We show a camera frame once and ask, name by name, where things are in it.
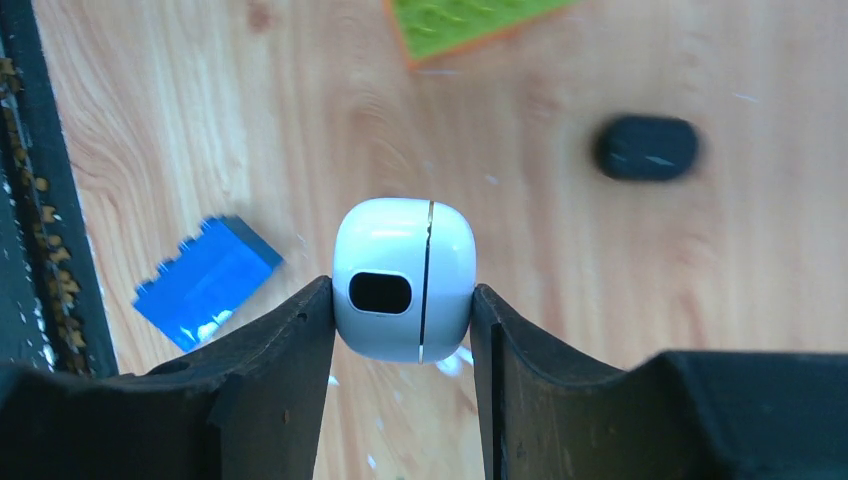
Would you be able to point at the white earbud charging case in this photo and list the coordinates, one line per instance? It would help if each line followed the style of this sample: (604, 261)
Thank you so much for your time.
(404, 271)

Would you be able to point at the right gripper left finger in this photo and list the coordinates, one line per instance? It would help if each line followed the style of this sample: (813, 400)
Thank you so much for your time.
(246, 406)

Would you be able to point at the black earbud case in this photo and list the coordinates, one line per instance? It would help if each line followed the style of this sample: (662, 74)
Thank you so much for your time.
(646, 148)

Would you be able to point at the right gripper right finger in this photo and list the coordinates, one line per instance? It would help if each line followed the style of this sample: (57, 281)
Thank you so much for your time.
(549, 411)

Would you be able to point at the orange green toy block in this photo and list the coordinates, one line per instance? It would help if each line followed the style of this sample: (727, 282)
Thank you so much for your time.
(431, 30)

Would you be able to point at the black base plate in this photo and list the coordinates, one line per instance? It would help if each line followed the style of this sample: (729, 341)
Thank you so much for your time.
(67, 307)

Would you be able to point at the blue toy brick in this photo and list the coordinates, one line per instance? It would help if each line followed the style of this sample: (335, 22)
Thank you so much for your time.
(214, 273)

